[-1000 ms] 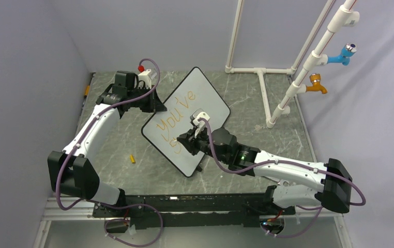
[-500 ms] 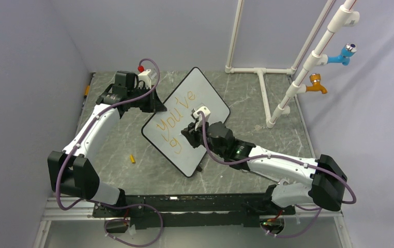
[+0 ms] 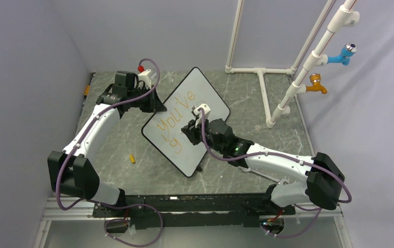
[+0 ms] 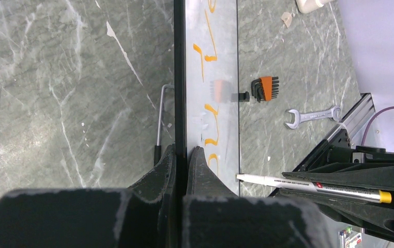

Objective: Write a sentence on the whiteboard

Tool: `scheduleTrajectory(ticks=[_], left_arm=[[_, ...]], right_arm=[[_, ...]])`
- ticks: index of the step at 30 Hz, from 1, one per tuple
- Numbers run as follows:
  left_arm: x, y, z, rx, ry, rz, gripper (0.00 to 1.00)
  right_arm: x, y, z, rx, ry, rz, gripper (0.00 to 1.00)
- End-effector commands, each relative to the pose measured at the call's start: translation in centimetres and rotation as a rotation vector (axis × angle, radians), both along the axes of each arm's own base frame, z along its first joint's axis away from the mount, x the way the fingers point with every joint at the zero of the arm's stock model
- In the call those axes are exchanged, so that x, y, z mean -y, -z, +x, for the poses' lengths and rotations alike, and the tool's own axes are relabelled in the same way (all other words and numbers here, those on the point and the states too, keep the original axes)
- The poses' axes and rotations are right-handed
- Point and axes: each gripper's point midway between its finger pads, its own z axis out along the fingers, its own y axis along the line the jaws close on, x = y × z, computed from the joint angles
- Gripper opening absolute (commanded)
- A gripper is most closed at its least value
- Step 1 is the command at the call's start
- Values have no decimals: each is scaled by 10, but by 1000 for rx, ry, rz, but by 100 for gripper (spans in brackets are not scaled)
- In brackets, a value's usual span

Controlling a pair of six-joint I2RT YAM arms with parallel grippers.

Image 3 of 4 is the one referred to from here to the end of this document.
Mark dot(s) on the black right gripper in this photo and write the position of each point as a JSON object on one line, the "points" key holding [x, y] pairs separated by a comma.
{"points": [[191, 132]]}

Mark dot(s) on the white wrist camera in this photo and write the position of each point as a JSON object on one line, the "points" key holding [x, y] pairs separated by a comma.
{"points": [[200, 112], [146, 77]]}

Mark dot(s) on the orange-black pen at wall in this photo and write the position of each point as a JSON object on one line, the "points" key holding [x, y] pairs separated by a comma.
{"points": [[87, 89]]}

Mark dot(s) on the aluminium frame rail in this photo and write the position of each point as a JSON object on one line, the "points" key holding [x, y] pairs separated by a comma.
{"points": [[69, 223]]}

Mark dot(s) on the blue tap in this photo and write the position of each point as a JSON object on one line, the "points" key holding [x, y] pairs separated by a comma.
{"points": [[344, 57]]}

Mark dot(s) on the yellow marker cap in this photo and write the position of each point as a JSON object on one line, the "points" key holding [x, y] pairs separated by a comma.
{"points": [[132, 159]]}

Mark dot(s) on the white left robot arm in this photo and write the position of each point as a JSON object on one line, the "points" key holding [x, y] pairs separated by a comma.
{"points": [[71, 170]]}

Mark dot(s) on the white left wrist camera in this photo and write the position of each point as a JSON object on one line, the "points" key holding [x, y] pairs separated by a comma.
{"points": [[146, 77]]}

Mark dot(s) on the white PVC pipe frame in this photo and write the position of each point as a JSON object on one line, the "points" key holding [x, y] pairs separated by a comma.
{"points": [[305, 62]]}

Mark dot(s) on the orange tap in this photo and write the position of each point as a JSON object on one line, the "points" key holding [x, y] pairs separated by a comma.
{"points": [[315, 80]]}

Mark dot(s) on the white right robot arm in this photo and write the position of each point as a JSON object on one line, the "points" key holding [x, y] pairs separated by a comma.
{"points": [[316, 179]]}

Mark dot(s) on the silver open-end wrench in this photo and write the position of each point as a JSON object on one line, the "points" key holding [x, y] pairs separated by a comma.
{"points": [[274, 180]]}

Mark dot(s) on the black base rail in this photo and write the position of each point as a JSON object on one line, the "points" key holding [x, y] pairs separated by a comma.
{"points": [[195, 210]]}

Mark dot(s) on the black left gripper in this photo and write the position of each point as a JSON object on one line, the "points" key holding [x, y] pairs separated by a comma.
{"points": [[154, 104]]}

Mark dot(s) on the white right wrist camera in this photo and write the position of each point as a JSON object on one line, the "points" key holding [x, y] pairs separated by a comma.
{"points": [[200, 112]]}

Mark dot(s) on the white whiteboard black frame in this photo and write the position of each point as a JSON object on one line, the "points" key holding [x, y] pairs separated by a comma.
{"points": [[163, 130]]}

